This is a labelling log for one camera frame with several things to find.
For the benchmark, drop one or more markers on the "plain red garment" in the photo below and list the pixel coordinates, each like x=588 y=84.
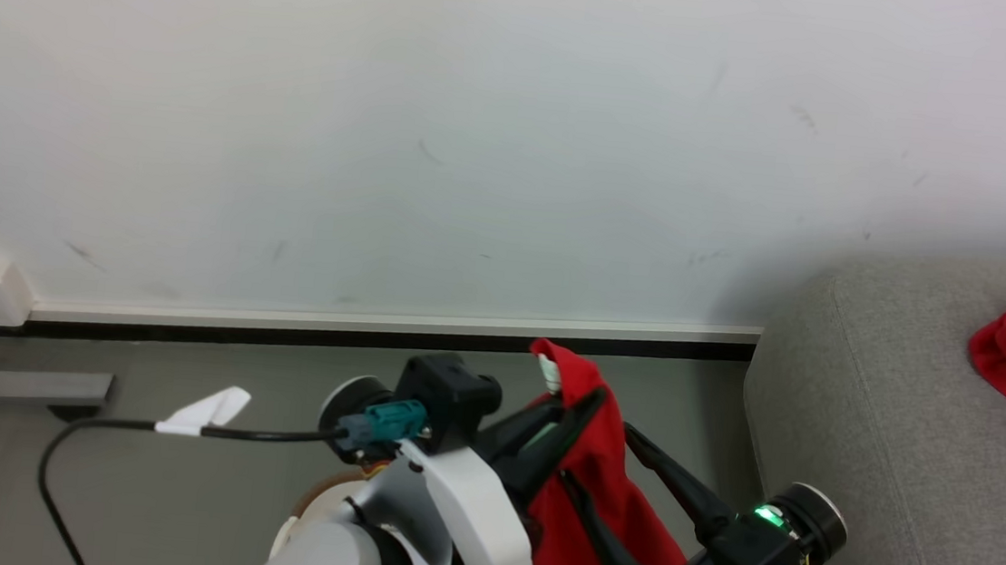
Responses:
x=605 y=473

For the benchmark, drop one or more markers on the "white and black baseboard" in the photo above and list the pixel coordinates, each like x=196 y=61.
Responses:
x=371 y=330

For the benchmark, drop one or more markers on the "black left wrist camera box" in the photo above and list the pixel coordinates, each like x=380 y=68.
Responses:
x=447 y=396

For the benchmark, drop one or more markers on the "grey fabric sofa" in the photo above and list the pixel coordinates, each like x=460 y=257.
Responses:
x=891 y=426

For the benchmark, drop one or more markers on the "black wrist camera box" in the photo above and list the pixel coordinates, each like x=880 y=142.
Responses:
x=752 y=555
x=447 y=396

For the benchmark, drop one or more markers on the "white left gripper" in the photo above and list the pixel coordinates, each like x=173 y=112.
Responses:
x=482 y=526

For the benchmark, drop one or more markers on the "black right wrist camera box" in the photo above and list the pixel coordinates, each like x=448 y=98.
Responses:
x=752 y=555

